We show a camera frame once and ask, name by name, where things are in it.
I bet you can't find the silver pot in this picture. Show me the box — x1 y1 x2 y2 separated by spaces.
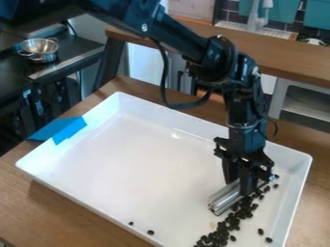
16 37 61 64

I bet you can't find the wooden table with white frame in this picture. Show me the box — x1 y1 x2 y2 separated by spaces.
93 15 330 133

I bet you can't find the blue tape patch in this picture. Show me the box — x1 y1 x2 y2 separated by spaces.
25 115 90 146

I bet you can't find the pile of black bits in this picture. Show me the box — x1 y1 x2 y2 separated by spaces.
127 173 282 247

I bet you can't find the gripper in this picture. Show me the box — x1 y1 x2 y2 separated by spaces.
212 123 276 197

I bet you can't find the silver metal bar tool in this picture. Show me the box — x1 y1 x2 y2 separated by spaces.
207 175 276 217

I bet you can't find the white tray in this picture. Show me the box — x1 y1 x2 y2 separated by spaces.
14 91 315 247

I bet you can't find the black side table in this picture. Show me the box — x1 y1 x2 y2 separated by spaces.
0 13 114 157

